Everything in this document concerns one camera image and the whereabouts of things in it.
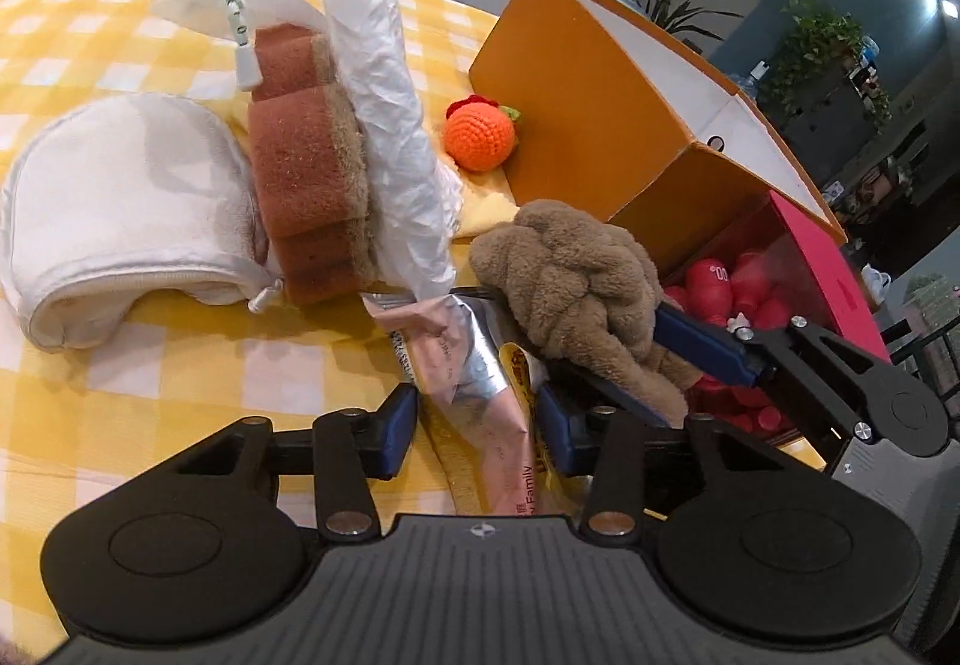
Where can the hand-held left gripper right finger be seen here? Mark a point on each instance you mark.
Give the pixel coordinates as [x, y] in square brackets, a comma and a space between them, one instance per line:
[555, 438]

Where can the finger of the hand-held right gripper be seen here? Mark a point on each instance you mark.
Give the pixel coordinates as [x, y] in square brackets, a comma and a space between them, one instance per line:
[697, 343]
[611, 397]

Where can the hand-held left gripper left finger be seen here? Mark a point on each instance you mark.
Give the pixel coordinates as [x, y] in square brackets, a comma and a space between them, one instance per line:
[397, 436]

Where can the silver pink snack packet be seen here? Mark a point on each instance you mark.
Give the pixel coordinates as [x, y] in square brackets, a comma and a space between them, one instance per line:
[465, 365]

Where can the brown plush knot toy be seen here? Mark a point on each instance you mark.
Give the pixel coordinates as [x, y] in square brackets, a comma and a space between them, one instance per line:
[570, 275]

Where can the orange cardboard box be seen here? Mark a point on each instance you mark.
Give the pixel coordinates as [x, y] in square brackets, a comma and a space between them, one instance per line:
[585, 103]

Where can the brown wavy sponge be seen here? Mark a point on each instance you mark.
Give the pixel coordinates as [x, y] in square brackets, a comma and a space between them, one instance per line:
[300, 163]

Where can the white plastic bag roll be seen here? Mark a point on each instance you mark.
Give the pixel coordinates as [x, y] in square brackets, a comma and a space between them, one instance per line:
[390, 133]

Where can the white plush mitt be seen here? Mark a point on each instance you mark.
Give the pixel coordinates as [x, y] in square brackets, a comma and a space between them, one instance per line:
[127, 208]

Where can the pink box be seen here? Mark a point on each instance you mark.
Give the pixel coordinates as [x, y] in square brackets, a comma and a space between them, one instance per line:
[825, 268]

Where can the pale yellow cloth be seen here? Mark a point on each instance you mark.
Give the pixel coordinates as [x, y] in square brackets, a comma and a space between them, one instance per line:
[487, 208]

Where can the blue water jug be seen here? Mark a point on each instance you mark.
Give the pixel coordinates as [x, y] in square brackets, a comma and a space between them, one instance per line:
[750, 82]

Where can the crochet orange toy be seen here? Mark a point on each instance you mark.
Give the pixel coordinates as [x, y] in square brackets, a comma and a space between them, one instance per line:
[480, 136]

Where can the yellow checkered tablecloth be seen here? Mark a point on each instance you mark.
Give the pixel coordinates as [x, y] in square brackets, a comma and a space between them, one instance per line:
[90, 410]

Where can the potted ivy plant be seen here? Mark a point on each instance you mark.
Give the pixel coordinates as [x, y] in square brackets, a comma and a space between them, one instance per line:
[814, 39]

